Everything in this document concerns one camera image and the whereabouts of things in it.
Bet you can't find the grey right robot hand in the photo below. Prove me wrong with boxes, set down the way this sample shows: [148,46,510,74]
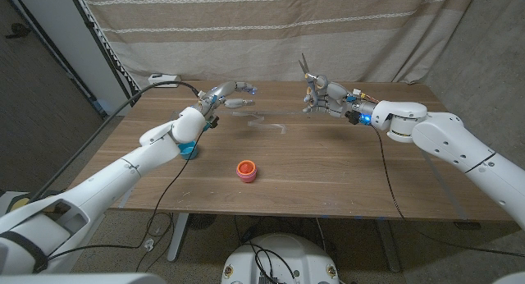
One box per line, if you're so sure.
[302,74,360,119]

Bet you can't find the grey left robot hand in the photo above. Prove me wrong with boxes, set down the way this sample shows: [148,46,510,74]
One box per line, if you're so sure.
[198,80,259,118]

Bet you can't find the grey scissors with yellow handles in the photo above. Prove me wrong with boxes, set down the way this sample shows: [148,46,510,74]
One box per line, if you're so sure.
[298,53,328,113]

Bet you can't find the clear tape strip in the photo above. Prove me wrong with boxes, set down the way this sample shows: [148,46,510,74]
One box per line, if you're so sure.
[232,110,288,135]

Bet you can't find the white domed robot base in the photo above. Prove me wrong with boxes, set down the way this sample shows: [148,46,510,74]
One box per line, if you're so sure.
[221,233,340,284]

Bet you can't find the white power strip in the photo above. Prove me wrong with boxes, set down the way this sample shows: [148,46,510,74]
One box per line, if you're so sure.
[148,73,182,89]

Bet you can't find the teal plastic cup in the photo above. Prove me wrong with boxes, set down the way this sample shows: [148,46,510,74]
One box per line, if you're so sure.
[178,140,199,161]

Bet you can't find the beige striped curtain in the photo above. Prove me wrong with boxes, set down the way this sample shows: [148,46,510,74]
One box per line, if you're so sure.
[76,0,480,85]

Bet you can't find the orange plastic cup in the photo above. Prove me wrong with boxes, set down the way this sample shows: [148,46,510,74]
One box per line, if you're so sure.
[237,159,258,176]

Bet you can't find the pink plastic cup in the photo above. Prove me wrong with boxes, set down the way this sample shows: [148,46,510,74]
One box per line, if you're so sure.
[235,168,258,184]

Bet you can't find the black round floor object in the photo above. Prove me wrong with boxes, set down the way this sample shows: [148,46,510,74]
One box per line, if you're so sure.
[188,213,217,231]

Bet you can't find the black curtain stand pole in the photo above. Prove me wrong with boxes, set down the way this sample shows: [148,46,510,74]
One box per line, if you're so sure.
[67,0,143,108]

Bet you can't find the white table leg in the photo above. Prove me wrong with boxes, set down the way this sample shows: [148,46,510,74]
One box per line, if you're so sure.
[167,213,190,263]

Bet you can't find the grey table leg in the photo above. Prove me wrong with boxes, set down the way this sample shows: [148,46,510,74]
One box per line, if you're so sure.
[375,218,401,273]

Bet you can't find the dark textured door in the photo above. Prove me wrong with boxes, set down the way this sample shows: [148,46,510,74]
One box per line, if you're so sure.
[0,0,106,193]

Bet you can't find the white platform box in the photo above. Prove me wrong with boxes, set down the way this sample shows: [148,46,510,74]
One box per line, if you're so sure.
[0,191,106,275]

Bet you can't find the yellow black padded object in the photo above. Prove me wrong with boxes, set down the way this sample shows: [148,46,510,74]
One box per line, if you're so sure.
[3,191,34,213]

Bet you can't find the white robot torso edge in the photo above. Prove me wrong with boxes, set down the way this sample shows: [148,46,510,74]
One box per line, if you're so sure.
[0,272,167,284]

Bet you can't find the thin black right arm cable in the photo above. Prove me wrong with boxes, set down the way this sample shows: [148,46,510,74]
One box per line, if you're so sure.
[371,126,525,259]

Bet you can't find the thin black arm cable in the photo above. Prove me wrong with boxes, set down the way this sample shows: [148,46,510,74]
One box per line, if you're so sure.
[47,127,206,263]
[371,126,525,259]

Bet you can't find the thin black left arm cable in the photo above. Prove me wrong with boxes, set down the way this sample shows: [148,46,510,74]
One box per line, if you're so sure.
[47,127,206,263]

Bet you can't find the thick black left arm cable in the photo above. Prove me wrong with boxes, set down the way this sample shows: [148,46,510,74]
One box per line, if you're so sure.
[29,80,201,202]

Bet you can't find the black floor cable loop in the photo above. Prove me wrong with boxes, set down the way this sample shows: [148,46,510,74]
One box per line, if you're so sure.
[135,212,177,273]

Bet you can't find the black cables on robot base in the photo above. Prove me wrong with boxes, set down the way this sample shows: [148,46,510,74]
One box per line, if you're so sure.
[244,242,297,284]

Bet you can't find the black door handle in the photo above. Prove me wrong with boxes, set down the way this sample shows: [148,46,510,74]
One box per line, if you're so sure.
[4,23,32,39]

